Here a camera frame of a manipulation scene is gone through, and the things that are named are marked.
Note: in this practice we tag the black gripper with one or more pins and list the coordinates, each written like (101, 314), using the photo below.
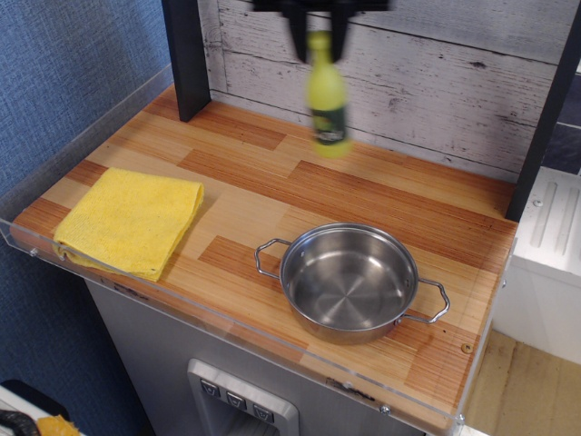
(295, 11)

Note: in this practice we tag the yellow olive oil bottle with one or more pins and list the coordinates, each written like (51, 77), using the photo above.
(326, 99)

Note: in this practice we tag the stainless steel pot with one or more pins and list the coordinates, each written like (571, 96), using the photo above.
(351, 283)

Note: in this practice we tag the yellow folded cloth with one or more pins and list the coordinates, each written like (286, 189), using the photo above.
(129, 222)

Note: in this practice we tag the white cabinet at right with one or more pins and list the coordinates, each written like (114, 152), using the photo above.
(538, 302)

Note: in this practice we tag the grey toy fridge cabinet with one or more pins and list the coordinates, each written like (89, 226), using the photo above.
(228, 357)

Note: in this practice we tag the silver dispenser button panel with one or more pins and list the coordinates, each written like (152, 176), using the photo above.
(229, 405)

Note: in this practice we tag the orange cloth in corner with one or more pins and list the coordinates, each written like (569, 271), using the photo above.
(56, 426)

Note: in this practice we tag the black object bottom left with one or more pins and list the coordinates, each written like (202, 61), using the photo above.
(22, 406)

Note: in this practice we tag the left black upright post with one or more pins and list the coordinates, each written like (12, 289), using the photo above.
(187, 52)

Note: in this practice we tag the black upright post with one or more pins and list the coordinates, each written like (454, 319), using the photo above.
(187, 52)
(565, 72)

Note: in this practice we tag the right black upright post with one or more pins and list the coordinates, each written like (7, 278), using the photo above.
(565, 72)

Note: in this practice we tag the clear acrylic guard rail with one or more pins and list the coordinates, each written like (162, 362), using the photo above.
(442, 194)

